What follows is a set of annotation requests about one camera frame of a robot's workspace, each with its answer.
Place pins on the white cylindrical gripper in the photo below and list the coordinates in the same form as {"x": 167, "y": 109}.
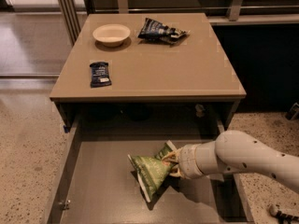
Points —
{"x": 187, "y": 160}

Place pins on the green jalapeno chip bag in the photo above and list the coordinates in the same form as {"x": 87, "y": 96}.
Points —
{"x": 152, "y": 171}

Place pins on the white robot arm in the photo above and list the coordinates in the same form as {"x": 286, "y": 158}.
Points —
{"x": 235, "y": 152}

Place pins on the open grey top drawer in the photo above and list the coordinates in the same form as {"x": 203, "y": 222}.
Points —
{"x": 98, "y": 184}

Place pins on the tan cabinet with top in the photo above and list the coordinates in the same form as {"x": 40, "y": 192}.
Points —
{"x": 195, "y": 70}

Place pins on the dark blue chip bag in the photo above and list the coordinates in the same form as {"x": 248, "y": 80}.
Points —
{"x": 155, "y": 30}

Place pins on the small dark blue snack bar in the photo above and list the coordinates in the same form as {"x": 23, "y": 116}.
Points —
{"x": 100, "y": 75}

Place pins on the white paper bowl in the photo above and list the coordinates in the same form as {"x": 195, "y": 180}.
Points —
{"x": 111, "y": 35}

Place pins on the metal window frame post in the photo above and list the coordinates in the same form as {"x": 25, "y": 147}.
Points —
{"x": 68, "y": 10}

